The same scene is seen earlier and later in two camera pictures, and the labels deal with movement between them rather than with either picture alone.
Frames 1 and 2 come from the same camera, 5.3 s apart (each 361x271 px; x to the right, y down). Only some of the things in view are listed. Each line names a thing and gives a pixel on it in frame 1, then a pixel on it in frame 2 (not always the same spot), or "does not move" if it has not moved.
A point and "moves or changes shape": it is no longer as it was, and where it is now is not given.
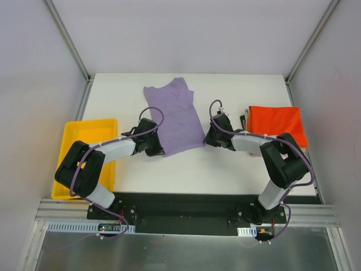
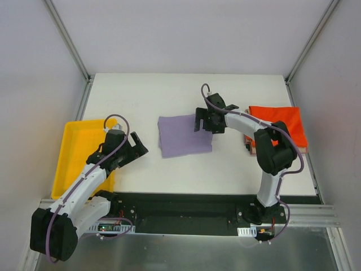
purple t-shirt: x=181 y=129 moves or changes shape
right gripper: x=213 y=139 → x=205 y=121
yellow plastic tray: x=88 y=131 does not move
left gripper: x=154 y=145 → x=131 y=151
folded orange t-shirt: x=275 y=121 does not move
